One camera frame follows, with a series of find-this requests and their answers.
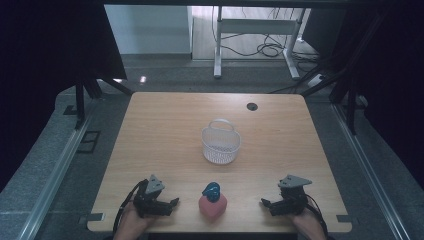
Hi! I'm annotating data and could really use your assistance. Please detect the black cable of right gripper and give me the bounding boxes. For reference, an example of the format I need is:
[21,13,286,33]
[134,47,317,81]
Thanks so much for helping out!
[304,196,330,238]

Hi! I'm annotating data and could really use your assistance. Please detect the white power strip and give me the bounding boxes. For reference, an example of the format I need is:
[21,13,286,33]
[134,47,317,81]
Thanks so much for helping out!
[307,73,326,88]

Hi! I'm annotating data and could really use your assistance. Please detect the person's right hand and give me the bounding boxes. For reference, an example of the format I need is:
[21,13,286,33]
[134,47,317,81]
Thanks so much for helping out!
[287,206,329,240]

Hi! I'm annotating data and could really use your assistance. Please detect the white plastic basket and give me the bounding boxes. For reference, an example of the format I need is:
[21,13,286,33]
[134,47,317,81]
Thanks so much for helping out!
[201,118,242,165]

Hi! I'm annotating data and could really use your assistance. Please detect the grey metal rail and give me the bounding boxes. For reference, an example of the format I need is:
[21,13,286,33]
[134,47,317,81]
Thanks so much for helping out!
[18,109,96,240]
[331,103,411,240]

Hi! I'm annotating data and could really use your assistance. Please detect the black cables on floor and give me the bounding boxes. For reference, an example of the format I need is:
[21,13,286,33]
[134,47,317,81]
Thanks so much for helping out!
[211,6,321,94]

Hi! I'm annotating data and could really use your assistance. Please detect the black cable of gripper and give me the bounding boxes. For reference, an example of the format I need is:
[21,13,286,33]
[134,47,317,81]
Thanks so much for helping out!
[304,196,330,238]
[112,179,150,235]

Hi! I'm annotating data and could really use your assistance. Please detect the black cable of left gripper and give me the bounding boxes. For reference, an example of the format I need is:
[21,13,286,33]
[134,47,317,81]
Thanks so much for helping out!
[112,179,150,235]

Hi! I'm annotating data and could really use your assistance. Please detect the dark curtain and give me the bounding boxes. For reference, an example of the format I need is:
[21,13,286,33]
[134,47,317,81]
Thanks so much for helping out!
[0,0,128,194]
[301,0,424,191]

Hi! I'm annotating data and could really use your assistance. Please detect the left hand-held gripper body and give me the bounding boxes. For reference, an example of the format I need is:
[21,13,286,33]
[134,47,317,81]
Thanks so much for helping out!
[133,174,166,219]

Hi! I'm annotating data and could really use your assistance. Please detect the person's left hand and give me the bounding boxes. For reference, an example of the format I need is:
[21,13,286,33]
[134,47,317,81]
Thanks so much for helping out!
[113,201,158,240]

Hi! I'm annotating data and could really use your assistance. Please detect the black metal stand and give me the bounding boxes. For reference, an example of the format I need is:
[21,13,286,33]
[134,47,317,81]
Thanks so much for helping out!
[63,74,134,132]
[301,13,388,136]

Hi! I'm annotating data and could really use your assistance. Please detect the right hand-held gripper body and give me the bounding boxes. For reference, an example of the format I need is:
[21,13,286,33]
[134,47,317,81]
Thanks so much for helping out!
[275,174,313,217]

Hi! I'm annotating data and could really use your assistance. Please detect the blue toy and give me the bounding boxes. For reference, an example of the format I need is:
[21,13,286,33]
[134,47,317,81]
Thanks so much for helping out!
[201,181,222,204]

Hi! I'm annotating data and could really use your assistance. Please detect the pink heart-shaped block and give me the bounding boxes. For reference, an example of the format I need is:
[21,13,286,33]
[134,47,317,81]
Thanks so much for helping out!
[198,193,229,222]

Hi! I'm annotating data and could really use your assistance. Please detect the white desk frame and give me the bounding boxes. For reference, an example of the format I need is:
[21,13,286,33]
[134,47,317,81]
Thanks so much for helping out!
[213,5,307,81]

